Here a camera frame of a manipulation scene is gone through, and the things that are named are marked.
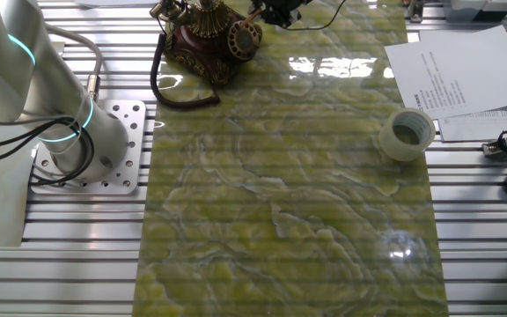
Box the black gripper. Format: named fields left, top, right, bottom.
left=250, top=0, right=314, bottom=28

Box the antique red rotary phone base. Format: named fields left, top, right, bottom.
left=161, top=0, right=264, bottom=85

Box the brass and red phone handset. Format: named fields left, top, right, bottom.
left=149, top=0, right=195, bottom=26

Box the clear packing tape roll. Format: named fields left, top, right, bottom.
left=378, top=107, right=437, bottom=162

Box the green marble pattern mat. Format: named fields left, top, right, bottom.
left=132, top=0, right=451, bottom=317

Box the grey metal block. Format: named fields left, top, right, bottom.
left=442, top=0, right=507, bottom=23

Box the printed instruction paper sheet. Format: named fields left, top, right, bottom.
left=384, top=25, right=507, bottom=120

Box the paper sheet with table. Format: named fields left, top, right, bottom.
left=437, top=108, right=507, bottom=143

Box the dark red coiled phone cord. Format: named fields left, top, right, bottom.
left=150, top=33, right=222, bottom=110

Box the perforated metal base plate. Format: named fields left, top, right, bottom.
left=30, top=99, right=148, bottom=195

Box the grey robot hose with connector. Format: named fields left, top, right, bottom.
left=44, top=24, right=104, bottom=103

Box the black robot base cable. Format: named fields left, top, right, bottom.
left=0, top=116, right=95, bottom=186

